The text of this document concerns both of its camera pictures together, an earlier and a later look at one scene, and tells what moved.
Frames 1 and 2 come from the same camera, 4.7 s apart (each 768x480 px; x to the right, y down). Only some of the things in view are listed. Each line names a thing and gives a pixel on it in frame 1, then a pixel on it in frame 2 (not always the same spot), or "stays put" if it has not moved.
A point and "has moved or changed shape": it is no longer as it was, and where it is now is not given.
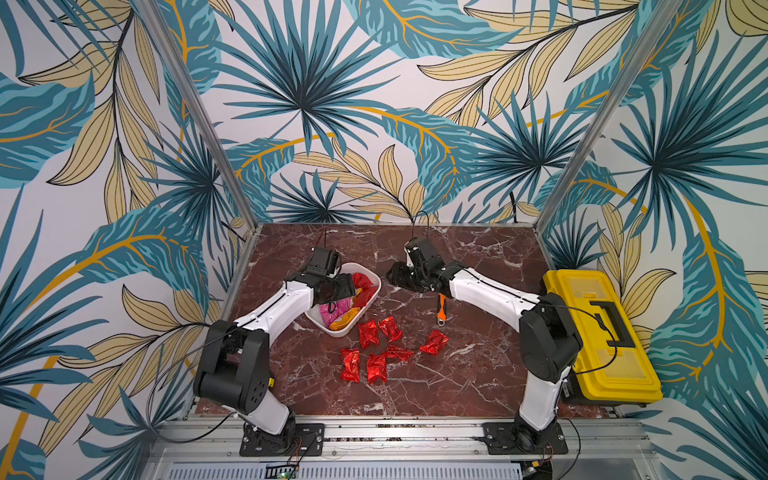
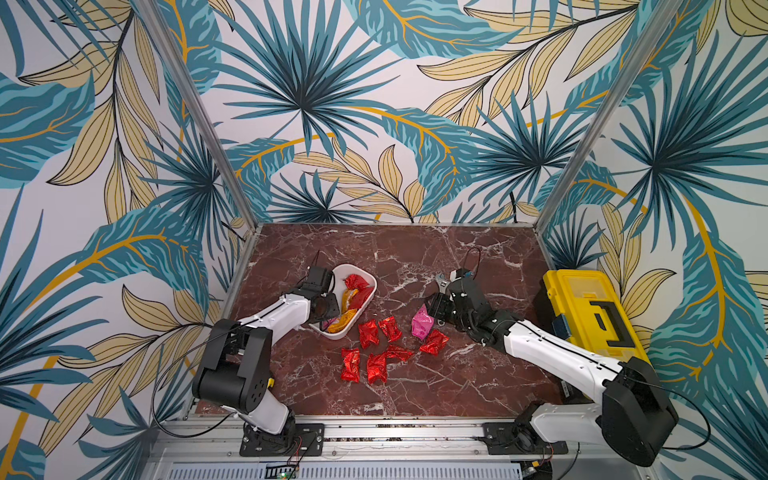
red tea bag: [377, 368] stays put
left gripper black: [346, 287] -> [333, 308]
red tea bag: [397, 352] stays put
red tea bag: [390, 328] stays put
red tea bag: [350, 365] stays put
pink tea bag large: [329, 310] has moved or changed shape
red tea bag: [368, 330] stays put
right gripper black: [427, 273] -> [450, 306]
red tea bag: [434, 343] stays put
